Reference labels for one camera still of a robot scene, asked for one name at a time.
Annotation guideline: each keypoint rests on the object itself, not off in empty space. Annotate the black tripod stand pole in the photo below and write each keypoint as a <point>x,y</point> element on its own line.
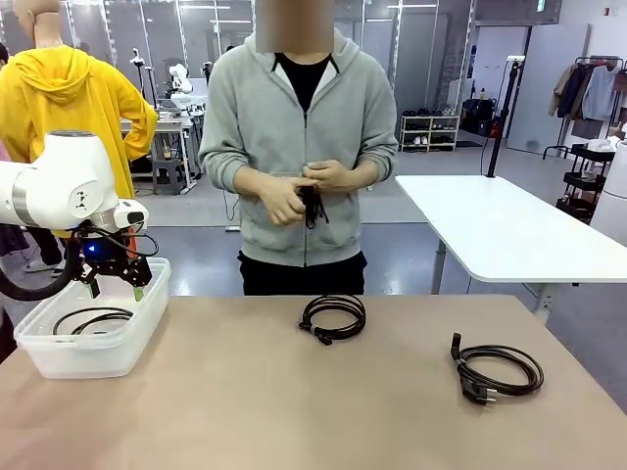
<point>502,112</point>

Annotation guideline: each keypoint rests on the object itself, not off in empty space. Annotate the person's right hand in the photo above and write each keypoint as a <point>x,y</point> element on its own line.
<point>281,201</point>

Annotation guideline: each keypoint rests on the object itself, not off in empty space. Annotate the person's right forearm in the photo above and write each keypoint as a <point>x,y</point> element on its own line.
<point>225,171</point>

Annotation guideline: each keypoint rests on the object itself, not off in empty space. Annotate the bystander in dark trousers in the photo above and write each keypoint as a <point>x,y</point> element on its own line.
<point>46,249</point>

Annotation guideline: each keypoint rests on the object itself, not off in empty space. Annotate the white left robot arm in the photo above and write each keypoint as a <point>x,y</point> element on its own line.
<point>54,181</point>

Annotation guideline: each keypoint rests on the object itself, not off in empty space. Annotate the mannequin in yellow hoodie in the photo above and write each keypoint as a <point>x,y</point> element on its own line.
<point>63,98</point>

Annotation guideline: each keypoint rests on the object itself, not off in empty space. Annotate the person in grey hoodie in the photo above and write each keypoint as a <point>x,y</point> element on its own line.
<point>303,132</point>

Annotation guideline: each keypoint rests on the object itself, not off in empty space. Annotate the person's left hand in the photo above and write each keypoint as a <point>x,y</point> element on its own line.
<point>338,176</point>

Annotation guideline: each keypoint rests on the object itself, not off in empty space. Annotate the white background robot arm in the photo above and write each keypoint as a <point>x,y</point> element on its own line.
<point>181,83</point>

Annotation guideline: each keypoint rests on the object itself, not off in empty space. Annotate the clothes rack with garments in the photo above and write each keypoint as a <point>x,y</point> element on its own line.
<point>593,90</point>

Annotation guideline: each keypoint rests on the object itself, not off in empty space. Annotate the grey background workbench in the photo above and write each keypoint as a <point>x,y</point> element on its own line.
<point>171,127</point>

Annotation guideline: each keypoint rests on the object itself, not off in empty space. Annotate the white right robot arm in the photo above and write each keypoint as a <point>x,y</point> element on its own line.
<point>612,196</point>

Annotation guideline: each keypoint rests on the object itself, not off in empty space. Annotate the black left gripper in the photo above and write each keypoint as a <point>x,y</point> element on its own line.
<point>112,254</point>

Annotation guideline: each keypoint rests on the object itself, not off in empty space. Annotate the person's left forearm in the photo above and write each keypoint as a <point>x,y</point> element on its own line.
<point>379,164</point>

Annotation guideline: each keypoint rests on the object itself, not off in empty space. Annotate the wooden shoe rack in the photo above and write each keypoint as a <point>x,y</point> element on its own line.
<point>430,132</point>

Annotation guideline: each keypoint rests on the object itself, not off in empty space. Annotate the grey step stool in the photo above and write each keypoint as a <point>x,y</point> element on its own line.
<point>168,176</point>

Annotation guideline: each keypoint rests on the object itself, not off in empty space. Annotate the black bags pile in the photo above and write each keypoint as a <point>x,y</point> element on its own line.
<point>480,117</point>

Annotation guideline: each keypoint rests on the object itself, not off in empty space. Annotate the black utility cart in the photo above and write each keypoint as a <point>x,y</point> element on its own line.
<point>588,176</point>

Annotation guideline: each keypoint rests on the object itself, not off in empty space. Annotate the white table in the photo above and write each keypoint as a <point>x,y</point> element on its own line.
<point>499,230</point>

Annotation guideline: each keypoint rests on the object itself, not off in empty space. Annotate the clear plastic storage container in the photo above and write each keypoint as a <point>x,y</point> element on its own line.
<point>98,357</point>

